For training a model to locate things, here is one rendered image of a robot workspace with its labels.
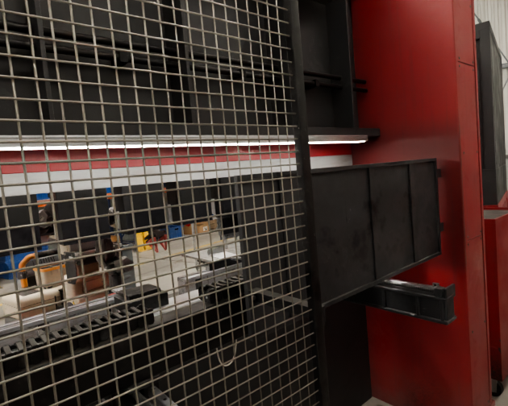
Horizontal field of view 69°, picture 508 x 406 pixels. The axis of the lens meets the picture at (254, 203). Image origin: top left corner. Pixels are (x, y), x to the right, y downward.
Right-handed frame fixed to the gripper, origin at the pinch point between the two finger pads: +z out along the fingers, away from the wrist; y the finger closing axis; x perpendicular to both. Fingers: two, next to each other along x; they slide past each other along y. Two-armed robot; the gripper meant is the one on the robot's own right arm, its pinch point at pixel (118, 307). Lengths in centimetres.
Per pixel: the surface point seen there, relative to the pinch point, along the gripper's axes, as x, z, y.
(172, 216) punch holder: 15, -29, 46
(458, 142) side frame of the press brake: 132, -40, 96
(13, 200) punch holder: -35, -34, 62
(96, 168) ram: -12, -44, 61
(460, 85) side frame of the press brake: 135, -64, 103
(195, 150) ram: 25, -52, 58
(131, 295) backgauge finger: -8, -2, 72
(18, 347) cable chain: -35, 4, 89
